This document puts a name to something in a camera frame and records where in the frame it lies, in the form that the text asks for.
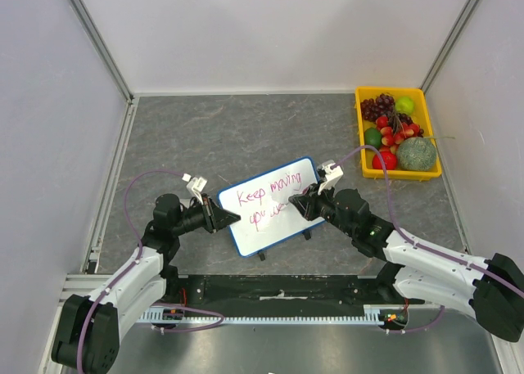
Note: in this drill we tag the blue framed whiteboard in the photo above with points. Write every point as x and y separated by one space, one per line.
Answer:
262 202

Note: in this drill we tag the slotted cable duct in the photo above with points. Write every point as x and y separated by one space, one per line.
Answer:
160 315

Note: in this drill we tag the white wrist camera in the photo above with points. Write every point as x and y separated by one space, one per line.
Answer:
195 186
330 173

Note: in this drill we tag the right aluminium frame post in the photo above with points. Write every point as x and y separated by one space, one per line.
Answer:
457 29

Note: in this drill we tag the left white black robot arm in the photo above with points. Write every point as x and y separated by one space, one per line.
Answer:
91 327

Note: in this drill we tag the red cherry cluster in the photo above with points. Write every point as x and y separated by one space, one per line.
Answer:
394 131

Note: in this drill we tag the aluminium frame post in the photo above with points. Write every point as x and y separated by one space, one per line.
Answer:
85 19
457 29

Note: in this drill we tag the yellow plastic bin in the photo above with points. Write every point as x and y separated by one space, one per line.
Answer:
420 116

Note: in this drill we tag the light green apple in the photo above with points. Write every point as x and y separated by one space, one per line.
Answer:
405 105

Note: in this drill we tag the dark green lime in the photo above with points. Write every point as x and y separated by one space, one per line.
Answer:
373 137

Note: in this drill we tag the netted green melon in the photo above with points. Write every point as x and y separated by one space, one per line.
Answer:
416 154

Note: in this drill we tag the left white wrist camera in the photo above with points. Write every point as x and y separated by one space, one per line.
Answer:
195 186

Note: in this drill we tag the red apple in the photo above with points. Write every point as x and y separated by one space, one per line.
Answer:
389 160

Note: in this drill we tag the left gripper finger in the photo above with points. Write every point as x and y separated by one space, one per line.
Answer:
224 220
217 209

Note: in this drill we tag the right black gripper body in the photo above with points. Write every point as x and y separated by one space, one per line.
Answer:
321 202

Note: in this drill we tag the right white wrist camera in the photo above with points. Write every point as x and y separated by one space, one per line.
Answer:
330 173

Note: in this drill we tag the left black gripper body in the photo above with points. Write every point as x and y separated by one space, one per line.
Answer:
209 214

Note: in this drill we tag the dark red grape bunch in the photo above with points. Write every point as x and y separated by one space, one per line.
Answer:
374 108

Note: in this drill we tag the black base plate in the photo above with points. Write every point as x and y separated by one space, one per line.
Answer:
280 296

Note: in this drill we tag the left aluminium frame post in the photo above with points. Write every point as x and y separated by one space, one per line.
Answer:
85 19

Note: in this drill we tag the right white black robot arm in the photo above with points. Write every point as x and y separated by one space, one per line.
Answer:
487 290

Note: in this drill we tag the black whiteboard pen clip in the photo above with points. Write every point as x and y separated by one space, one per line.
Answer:
307 234

